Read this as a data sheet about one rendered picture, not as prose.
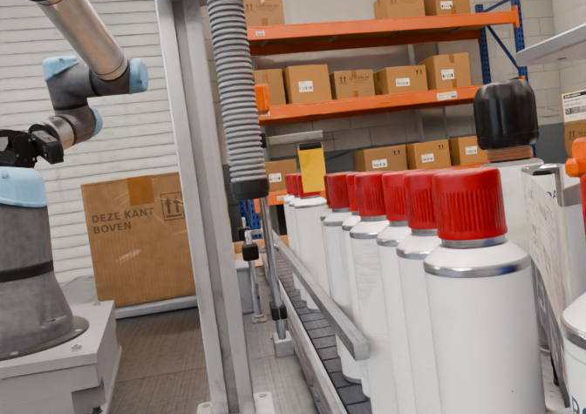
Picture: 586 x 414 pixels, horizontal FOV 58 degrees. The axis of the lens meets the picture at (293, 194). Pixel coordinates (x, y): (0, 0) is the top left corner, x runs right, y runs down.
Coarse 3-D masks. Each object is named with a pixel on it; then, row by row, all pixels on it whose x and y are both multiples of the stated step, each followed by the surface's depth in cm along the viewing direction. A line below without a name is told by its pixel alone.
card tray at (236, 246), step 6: (252, 240) 178; (258, 240) 178; (282, 240) 179; (288, 240) 179; (234, 246) 177; (240, 246) 177; (258, 246) 178; (264, 246) 178; (234, 252) 155; (240, 252) 177; (240, 258) 165; (258, 264) 150
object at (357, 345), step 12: (276, 240) 101; (288, 252) 85; (288, 264) 82; (300, 264) 73; (300, 276) 67; (312, 276) 64; (312, 288) 58; (324, 300) 52; (324, 312) 51; (336, 312) 48; (336, 324) 45; (348, 324) 44; (348, 336) 41; (360, 336) 40; (348, 348) 41; (360, 348) 39; (360, 360) 39
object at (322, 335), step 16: (288, 272) 110; (288, 288) 95; (304, 304) 83; (304, 320) 75; (320, 320) 74; (320, 336) 67; (320, 352) 61; (336, 352) 60; (336, 368) 56; (336, 384) 52; (352, 384) 51; (352, 400) 48
